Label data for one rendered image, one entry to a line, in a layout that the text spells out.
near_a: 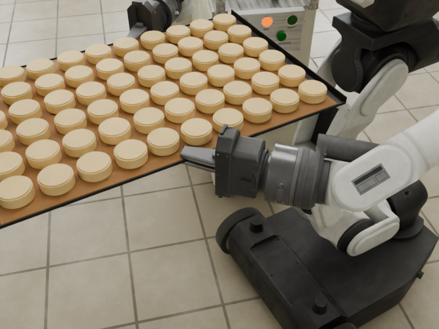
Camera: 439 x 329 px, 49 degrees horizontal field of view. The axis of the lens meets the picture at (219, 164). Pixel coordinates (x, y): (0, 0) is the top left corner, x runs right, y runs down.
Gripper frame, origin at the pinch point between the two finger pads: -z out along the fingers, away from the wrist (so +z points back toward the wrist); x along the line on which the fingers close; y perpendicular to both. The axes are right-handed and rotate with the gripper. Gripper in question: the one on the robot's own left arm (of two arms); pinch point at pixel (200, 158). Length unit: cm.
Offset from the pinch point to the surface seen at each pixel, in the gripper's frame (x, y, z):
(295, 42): -26, -90, 3
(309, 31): -24, -96, 6
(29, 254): -100, -36, -82
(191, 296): -100, -35, -17
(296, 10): -16, -91, 2
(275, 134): -67, -92, -1
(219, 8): -14, -80, -20
